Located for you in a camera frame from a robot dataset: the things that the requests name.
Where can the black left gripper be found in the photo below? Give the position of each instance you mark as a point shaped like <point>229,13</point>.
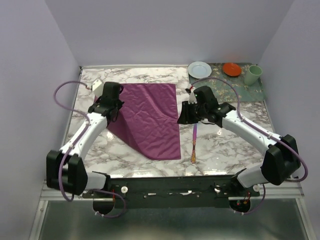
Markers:
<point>119,103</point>

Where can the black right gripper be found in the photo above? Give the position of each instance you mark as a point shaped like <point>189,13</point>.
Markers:
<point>185,118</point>

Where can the iridescent purple knife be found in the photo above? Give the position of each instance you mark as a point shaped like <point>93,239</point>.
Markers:
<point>194,140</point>

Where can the purple cloth napkin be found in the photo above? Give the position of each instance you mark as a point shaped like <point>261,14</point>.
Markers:
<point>147,122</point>

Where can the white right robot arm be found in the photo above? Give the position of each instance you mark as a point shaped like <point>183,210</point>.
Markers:
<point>280,153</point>

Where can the floral green tray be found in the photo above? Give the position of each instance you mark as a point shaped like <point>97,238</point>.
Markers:
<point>225,88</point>

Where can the light blue plate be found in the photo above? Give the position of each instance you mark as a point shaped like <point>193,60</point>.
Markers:
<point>199,70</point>

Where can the orange bowl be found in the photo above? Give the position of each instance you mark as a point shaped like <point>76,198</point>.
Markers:
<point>231,69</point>

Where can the green cup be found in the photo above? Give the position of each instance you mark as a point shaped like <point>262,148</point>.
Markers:
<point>252,74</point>

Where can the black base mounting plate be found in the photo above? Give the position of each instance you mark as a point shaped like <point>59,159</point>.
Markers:
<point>177,192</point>

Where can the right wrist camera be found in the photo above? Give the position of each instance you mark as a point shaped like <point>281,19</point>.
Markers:
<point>192,98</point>

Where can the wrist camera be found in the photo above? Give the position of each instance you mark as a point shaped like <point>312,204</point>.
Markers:
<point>192,98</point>
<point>97,87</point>

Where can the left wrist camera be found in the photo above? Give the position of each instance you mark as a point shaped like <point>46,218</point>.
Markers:
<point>97,87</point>

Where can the aluminium frame rail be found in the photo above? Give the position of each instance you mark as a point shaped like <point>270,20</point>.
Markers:
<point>288,190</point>

